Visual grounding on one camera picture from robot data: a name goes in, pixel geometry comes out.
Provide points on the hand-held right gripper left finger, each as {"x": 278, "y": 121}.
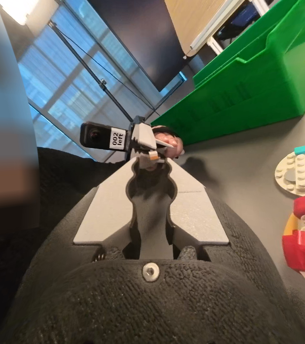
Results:
{"x": 104, "y": 215}

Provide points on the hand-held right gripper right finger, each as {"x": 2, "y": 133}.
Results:
{"x": 198, "y": 215}

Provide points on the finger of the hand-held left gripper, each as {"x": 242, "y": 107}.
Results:
{"x": 145, "y": 134}
{"x": 140, "y": 157}

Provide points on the small multicoloured brick piece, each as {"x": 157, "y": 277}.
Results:
{"x": 153, "y": 156}

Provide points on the green plastic bin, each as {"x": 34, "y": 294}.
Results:
{"x": 235, "y": 102}

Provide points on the white round studded plate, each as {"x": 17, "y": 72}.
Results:
{"x": 303, "y": 172}

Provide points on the person's left hand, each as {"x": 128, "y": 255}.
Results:
{"x": 175, "y": 147}

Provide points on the person's black clothing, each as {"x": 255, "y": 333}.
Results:
{"x": 66, "y": 174}

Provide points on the black light stand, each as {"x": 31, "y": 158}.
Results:
{"x": 101, "y": 80}

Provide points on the colourful brick assembly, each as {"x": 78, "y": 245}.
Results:
{"x": 300, "y": 250}

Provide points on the bright rectangular light panel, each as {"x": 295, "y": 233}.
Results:
{"x": 18, "y": 9}

